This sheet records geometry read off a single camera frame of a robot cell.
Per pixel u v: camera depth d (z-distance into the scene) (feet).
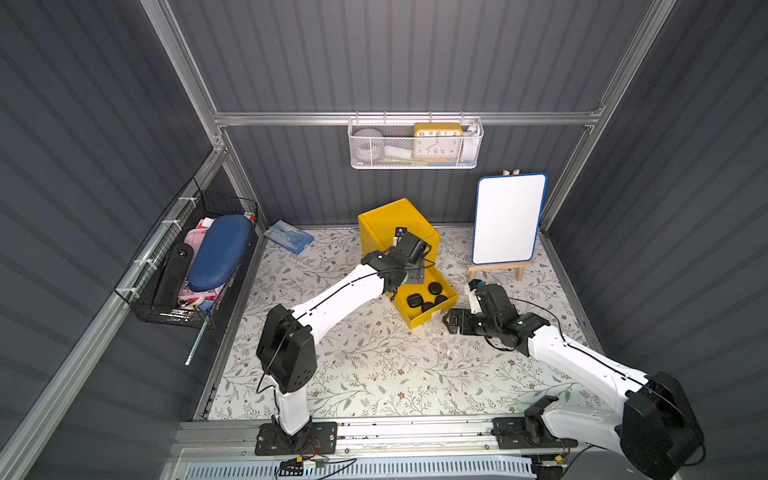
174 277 2.09
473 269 3.27
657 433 1.31
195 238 2.38
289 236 3.81
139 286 1.99
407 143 2.99
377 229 2.99
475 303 2.27
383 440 2.47
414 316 2.92
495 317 2.10
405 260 2.08
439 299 3.19
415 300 3.16
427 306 3.14
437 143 2.92
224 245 2.27
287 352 1.49
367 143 2.71
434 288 3.25
